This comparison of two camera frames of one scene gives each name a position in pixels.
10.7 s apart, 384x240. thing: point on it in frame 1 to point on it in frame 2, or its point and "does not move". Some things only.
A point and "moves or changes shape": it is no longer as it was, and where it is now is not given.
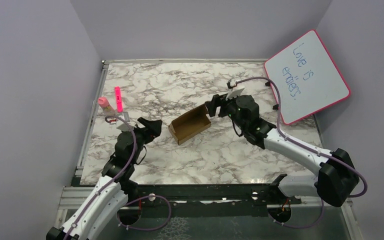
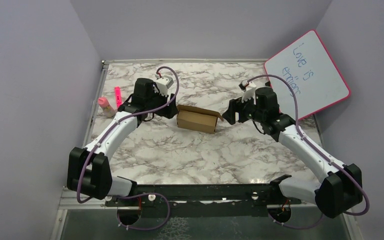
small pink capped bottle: x=108 y=110 does not move
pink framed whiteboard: x=307 y=77 does not move
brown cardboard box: x=190 y=124 moves or changes shape
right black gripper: x=218 y=101 to x=236 y=105
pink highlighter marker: x=119 y=100 does not move
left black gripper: x=154 y=127 to x=168 y=111
